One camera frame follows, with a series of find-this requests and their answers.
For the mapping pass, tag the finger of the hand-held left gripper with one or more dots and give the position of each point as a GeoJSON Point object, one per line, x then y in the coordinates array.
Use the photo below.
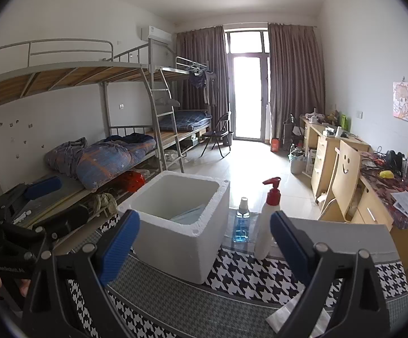
{"type": "Point", "coordinates": [42, 187]}
{"type": "Point", "coordinates": [66, 218]}

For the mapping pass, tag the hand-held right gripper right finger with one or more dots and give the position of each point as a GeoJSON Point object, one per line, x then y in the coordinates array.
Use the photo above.
{"type": "Point", "coordinates": [290, 246]}

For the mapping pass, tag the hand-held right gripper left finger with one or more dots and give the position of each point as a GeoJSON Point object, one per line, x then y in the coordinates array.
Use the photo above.
{"type": "Point", "coordinates": [119, 246]}

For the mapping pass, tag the white foam box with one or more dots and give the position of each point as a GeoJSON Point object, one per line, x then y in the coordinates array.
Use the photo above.
{"type": "Point", "coordinates": [175, 250]}

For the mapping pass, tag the pale blue soft packet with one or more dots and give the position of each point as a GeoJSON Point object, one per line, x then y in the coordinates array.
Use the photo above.
{"type": "Point", "coordinates": [190, 214]}

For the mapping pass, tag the white pump bottle red top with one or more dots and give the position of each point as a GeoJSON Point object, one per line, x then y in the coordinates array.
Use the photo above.
{"type": "Point", "coordinates": [265, 229]}

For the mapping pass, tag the beige crumpled cloth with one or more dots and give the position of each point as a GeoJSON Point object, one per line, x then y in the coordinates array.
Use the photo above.
{"type": "Point", "coordinates": [104, 204]}

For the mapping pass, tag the clear spray bottle blue liquid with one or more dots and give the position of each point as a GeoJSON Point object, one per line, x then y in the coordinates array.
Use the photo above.
{"type": "Point", "coordinates": [240, 229]}

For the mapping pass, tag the houndstooth table cloth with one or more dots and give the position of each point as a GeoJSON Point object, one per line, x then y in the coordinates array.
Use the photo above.
{"type": "Point", "coordinates": [246, 278]}

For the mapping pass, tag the red plastic bag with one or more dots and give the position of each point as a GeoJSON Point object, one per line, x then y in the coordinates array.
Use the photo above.
{"type": "Point", "coordinates": [133, 181]}

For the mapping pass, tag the blue plaid quilt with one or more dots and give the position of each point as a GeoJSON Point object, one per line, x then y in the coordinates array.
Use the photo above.
{"type": "Point", "coordinates": [112, 158]}

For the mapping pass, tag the white trash bin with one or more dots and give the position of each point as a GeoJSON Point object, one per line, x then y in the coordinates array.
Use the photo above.
{"type": "Point", "coordinates": [298, 163]}

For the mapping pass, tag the wooden chair with smiley face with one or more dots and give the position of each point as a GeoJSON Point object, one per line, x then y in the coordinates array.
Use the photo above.
{"type": "Point", "coordinates": [345, 183]}

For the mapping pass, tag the white printed carton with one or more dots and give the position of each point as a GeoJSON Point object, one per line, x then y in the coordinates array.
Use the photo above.
{"type": "Point", "coordinates": [311, 163]}

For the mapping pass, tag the wooden desk with patterned cover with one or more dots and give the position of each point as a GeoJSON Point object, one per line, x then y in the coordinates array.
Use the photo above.
{"type": "Point", "coordinates": [376, 207]}

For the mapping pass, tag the light wooden desk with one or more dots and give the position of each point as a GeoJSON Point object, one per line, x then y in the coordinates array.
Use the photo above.
{"type": "Point", "coordinates": [325, 158]}

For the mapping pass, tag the red canister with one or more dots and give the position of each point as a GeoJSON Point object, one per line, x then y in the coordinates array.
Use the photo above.
{"type": "Point", "coordinates": [275, 145]}

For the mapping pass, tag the yellow object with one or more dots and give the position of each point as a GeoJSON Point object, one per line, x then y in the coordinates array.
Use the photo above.
{"type": "Point", "coordinates": [387, 175]}

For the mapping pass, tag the metal bunk bed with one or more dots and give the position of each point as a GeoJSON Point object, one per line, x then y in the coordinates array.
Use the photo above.
{"type": "Point", "coordinates": [66, 65]}
{"type": "Point", "coordinates": [175, 72]}

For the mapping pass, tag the black folding chair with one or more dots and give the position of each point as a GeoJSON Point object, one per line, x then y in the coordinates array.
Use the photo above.
{"type": "Point", "coordinates": [216, 134]}

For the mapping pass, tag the green bag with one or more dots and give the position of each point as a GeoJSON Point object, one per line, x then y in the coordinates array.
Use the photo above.
{"type": "Point", "coordinates": [345, 121]}

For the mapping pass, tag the folded dark blue quilt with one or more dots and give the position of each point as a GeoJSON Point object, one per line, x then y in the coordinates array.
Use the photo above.
{"type": "Point", "coordinates": [186, 119]}

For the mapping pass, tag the glass balcony door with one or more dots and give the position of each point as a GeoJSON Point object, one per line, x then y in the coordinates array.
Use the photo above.
{"type": "Point", "coordinates": [248, 95]}

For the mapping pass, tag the brown curtain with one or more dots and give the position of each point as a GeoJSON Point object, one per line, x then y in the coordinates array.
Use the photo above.
{"type": "Point", "coordinates": [200, 60]}
{"type": "Point", "coordinates": [295, 77]}

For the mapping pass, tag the hanging dark clothes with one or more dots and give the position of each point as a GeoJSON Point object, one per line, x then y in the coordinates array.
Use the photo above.
{"type": "Point", "coordinates": [200, 81]}

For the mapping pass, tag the white air conditioner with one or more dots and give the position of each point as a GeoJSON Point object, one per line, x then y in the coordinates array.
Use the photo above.
{"type": "Point", "coordinates": [156, 32]}

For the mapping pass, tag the pink wall poster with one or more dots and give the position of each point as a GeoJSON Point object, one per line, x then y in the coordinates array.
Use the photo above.
{"type": "Point", "coordinates": [404, 102]}

